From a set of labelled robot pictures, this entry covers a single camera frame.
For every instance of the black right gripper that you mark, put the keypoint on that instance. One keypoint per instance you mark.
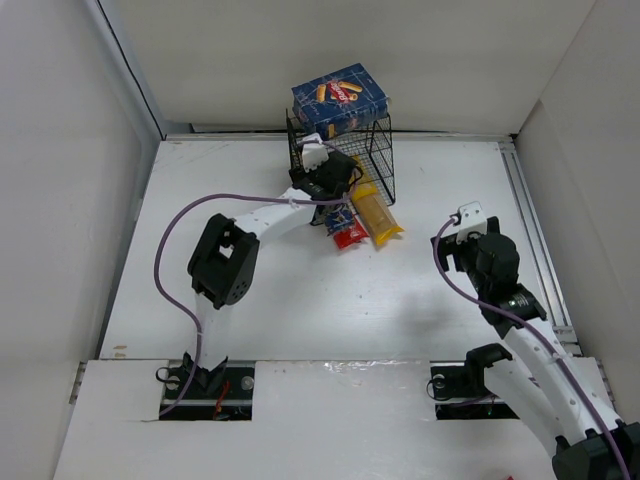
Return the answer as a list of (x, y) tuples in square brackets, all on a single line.
[(445, 248)]

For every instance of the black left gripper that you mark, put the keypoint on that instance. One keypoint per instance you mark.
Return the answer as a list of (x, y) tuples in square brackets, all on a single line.
[(335, 167)]

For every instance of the blue-ended spaghetti bag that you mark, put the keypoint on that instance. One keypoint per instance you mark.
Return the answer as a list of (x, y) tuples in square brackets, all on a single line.
[(339, 219)]

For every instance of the yellow spaghetti bag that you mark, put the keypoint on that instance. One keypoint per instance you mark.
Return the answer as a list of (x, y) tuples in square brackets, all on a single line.
[(372, 208)]

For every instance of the red spaghetti bag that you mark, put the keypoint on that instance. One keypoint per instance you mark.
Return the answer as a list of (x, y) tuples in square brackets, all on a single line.
[(351, 235)]

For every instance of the blue Barilla pasta box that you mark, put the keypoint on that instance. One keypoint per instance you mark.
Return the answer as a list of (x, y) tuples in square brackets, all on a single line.
[(340, 102)]

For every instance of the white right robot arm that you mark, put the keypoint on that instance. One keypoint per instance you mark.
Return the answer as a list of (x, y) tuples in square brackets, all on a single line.
[(529, 369)]

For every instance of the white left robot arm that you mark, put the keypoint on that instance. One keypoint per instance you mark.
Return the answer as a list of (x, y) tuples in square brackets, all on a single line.
[(223, 263)]

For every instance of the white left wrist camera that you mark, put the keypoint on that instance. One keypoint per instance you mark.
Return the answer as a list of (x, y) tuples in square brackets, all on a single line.
[(313, 152)]

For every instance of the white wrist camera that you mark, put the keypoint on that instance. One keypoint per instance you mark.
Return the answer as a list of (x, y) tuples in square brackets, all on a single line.
[(313, 152), (470, 219)]

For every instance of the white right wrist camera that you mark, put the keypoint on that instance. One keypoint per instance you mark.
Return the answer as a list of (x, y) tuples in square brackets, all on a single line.
[(470, 219)]

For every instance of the black wire mesh shelf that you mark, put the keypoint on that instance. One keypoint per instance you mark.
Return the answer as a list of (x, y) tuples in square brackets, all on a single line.
[(371, 146)]

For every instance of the aluminium table edge rail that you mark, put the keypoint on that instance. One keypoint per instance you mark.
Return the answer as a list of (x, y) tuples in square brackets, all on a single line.
[(551, 295)]

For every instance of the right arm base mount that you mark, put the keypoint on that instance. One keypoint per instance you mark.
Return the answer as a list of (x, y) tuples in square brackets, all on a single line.
[(458, 387)]

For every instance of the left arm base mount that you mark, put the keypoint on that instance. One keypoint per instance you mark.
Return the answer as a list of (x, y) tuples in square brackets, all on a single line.
[(223, 394)]

